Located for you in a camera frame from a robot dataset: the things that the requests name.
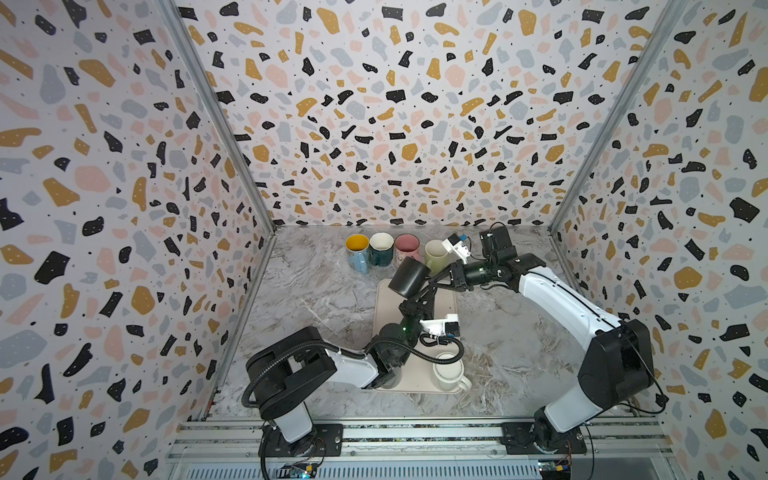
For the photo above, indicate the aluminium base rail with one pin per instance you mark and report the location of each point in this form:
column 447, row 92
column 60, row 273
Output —
column 422, row 448

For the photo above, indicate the light green mug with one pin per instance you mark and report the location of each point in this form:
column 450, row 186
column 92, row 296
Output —
column 437, row 257

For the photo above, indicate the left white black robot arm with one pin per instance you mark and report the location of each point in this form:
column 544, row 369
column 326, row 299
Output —
column 283, row 375

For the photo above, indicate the beige plastic tray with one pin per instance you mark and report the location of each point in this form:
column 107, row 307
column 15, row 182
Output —
column 416, row 373

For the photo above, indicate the right corner aluminium post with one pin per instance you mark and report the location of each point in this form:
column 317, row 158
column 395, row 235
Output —
column 663, row 28

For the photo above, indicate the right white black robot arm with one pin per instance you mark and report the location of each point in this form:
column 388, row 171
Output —
column 617, row 361

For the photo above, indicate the pink ghost pattern mug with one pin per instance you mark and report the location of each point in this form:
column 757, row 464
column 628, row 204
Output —
column 406, row 246

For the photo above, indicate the dark teal mug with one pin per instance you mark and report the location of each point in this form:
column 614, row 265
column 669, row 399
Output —
column 381, row 249

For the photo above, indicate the light blue butterfly mug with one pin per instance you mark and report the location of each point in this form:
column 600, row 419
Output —
column 357, row 252

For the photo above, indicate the corner aluminium post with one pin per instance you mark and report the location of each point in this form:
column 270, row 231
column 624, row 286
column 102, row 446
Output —
column 219, row 44
column 663, row 28

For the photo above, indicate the left corner aluminium post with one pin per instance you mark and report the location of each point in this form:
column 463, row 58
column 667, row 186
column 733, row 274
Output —
column 219, row 44

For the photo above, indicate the grey mug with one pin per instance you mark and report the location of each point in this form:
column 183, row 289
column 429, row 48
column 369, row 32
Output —
column 390, row 380

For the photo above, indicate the black mug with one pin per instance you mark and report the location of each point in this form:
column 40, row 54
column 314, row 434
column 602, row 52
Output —
column 409, row 277

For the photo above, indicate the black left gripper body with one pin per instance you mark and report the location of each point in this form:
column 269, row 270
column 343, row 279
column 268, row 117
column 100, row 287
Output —
column 409, row 312

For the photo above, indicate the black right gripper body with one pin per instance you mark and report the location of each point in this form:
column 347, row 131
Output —
column 455, row 274

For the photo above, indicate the white mug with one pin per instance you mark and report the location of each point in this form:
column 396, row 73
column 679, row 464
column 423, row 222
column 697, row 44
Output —
column 450, row 378

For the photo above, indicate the left green circuit board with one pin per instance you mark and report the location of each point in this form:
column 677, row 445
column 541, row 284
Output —
column 300, row 470

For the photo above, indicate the right circuit board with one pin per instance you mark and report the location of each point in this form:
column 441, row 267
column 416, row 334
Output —
column 554, row 469

